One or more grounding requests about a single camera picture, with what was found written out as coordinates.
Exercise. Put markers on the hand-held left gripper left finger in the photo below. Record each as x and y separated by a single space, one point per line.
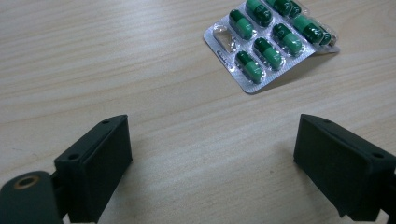
93 174

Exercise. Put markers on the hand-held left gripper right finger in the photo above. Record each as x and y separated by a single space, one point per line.
339 168

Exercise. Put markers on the green capsule blister pack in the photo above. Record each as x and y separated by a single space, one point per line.
267 46

